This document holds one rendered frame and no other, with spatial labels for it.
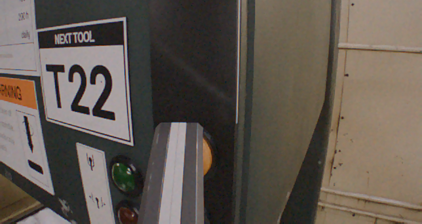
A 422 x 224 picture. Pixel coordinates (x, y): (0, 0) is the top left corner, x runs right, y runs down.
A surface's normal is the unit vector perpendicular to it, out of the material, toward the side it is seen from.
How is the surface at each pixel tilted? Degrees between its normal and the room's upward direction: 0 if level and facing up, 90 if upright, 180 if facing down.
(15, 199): 90
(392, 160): 90
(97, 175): 90
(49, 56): 90
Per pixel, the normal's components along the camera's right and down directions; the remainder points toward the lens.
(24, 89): -0.47, 0.20
